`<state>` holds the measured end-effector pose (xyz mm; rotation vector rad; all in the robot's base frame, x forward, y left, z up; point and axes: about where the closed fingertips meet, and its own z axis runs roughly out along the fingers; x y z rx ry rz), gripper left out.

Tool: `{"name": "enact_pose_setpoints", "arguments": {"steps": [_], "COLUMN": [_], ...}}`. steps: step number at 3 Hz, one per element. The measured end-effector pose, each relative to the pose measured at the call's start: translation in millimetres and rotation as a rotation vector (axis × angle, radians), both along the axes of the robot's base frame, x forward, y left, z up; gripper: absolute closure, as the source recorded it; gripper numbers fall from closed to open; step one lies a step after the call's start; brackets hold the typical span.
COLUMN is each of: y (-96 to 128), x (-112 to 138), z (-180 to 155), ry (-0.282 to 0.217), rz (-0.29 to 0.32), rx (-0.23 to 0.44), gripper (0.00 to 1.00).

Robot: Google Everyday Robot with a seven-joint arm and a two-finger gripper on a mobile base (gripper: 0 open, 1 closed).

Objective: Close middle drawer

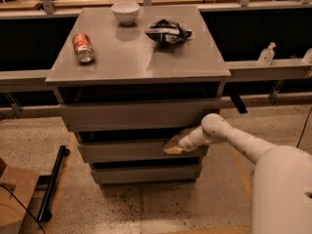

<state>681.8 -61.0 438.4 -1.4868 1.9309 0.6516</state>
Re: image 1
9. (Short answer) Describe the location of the grey drawer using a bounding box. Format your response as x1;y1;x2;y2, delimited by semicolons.
58;98;221;133
91;164;202;184
78;139;208;163

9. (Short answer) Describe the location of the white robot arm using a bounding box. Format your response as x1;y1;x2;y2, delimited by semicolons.
163;113;312;234

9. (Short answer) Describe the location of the grey bottom drawer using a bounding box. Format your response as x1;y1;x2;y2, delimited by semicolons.
91;164;202;184

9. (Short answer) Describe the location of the grey top drawer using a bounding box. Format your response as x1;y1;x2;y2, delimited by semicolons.
58;98;221;133

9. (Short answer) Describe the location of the grey drawer cabinet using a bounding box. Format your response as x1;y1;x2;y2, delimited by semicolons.
52;6;225;171

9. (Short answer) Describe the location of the black crumpled chip bag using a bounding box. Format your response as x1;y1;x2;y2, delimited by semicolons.
144;19;192;45

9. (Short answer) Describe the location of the clear sanitizer pump bottle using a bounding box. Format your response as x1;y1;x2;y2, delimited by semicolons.
258;42;276;66

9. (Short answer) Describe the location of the red soda can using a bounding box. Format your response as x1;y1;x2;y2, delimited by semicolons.
72;32;95;63

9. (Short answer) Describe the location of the white ceramic bowl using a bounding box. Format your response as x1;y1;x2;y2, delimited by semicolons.
111;2;140;25

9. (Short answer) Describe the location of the black left floor bar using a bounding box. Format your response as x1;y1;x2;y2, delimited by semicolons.
36;145;70;222

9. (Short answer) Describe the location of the brown cardboard box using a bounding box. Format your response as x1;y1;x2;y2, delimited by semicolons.
0;158;39;234

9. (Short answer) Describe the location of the black floor cable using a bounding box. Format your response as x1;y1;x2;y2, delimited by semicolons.
295;104;312;149

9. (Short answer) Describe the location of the grey metal rail shelf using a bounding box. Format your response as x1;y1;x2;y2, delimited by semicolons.
0;58;311;93

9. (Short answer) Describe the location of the black cable on box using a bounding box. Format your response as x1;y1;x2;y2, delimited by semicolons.
0;182;47;234

